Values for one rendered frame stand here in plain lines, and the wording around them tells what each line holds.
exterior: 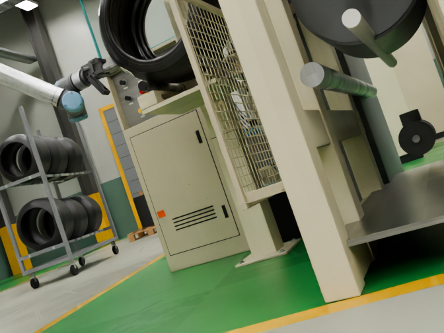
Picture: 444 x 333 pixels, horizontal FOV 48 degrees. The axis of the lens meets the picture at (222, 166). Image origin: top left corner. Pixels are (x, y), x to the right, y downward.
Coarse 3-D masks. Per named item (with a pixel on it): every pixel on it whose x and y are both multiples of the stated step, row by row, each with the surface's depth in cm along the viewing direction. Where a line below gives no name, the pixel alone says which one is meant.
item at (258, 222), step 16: (176, 0) 242; (176, 32) 244; (224, 96) 240; (224, 112) 238; (208, 128) 242; (224, 128) 239; (240, 144) 239; (224, 160) 241; (240, 160) 237; (256, 176) 243; (240, 208) 240; (256, 208) 237; (256, 224) 238; (272, 224) 241; (256, 240) 238; (272, 240) 235; (256, 256) 239
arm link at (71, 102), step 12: (0, 72) 218; (12, 72) 219; (12, 84) 219; (24, 84) 219; (36, 84) 220; (48, 84) 223; (36, 96) 222; (48, 96) 221; (60, 96) 222; (72, 96) 222; (60, 108) 225; (72, 108) 222; (84, 108) 233
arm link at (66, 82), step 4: (68, 76) 236; (60, 80) 238; (64, 80) 236; (68, 80) 235; (56, 84) 238; (60, 84) 237; (64, 84) 236; (68, 84) 235; (72, 84) 234; (64, 88) 236; (68, 88) 236; (72, 88) 235; (76, 88) 235; (80, 92) 241
